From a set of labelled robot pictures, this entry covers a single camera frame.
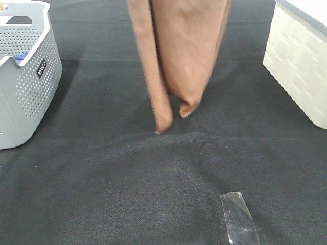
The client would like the brown towel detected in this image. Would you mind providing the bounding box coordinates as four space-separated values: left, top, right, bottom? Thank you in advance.
127 1 232 134

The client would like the blue towel in basket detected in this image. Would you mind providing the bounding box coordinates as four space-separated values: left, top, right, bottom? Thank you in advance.
14 51 29 64

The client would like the black table cloth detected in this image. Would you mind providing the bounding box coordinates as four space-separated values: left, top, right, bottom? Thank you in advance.
1 1 326 244

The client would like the clear tape strip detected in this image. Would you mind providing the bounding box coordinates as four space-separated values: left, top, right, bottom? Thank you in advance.
220 192 260 245

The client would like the grey perforated laundry basket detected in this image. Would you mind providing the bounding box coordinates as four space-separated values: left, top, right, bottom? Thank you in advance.
1 1 62 150

